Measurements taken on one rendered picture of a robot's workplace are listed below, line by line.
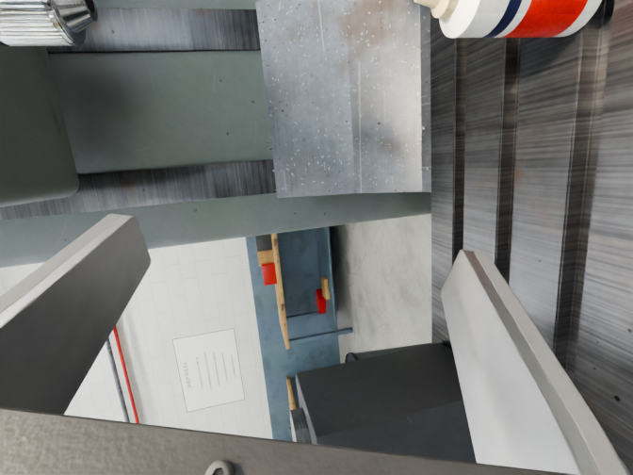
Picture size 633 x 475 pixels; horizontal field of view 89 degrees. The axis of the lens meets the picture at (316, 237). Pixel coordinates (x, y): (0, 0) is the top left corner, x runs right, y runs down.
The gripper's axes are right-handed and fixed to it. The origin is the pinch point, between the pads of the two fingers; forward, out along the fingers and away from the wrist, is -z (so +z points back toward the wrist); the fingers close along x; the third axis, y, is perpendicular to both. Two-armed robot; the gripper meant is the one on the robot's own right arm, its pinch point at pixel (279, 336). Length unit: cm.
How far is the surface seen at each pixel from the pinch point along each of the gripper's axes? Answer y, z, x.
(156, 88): 9, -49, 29
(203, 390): 475, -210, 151
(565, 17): -6.0, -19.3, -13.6
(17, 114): 6.3, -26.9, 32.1
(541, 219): 6.3, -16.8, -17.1
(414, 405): 21.7, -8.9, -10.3
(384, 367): 26.4, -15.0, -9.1
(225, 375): 459, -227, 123
